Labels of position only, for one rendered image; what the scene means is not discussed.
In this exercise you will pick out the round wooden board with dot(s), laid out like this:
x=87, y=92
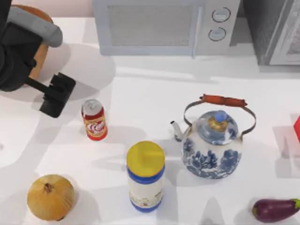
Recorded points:
x=40, y=58

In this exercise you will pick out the red and white can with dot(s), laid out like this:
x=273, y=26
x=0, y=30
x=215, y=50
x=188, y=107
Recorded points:
x=95, y=122

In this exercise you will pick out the yellow onion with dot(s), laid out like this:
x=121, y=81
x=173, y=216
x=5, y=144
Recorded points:
x=51, y=198

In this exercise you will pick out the microwave oven door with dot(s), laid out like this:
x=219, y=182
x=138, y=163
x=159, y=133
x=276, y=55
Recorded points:
x=147, y=25

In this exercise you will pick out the pale microwave oven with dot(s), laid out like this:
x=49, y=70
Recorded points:
x=164, y=25

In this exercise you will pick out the yellow-lidded white blue bottle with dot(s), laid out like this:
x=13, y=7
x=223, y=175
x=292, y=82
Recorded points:
x=145, y=178

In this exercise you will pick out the blue and white kettle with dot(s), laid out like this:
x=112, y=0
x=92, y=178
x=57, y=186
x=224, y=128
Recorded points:
x=211, y=147

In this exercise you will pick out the microwave knob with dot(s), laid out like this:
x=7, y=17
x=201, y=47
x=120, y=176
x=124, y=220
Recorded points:
x=221, y=14
x=217, y=34

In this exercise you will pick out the grey cabinet door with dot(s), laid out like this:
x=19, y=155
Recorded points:
x=286, y=35

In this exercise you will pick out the red box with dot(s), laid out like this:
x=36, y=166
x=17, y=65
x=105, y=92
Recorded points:
x=297, y=129

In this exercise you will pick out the purple eggplant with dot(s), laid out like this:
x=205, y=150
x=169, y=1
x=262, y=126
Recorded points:
x=274, y=209

